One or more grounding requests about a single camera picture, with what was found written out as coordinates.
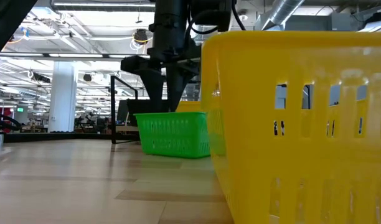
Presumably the white square pillar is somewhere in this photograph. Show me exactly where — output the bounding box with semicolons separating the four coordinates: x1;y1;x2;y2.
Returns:
48;60;78;133

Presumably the black hanging cable reel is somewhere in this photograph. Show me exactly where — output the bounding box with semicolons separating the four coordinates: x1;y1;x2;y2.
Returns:
133;28;149;45

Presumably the wooden shelf with black frame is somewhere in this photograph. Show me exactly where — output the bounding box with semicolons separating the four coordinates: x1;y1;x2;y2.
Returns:
110;75;140;144

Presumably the yellow plastic basket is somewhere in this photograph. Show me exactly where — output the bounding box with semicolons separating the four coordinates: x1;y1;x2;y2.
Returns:
175;105;204;113
175;100;204;106
200;30;381;224

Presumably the black aluminium table frame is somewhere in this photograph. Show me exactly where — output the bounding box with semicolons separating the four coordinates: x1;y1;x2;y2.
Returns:
0;132;140;144

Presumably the silver smooth ventilation duct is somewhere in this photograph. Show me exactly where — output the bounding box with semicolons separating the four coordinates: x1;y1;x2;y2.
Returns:
260;0;306;31

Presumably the long ceiling light bar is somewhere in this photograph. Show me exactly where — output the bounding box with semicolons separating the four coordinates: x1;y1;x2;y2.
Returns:
0;52;151;62

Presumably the green plastic basket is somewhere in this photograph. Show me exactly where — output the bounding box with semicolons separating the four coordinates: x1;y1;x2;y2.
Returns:
133;111;212;160

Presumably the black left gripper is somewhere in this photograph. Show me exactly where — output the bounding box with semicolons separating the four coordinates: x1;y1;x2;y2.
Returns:
120;14;201;113

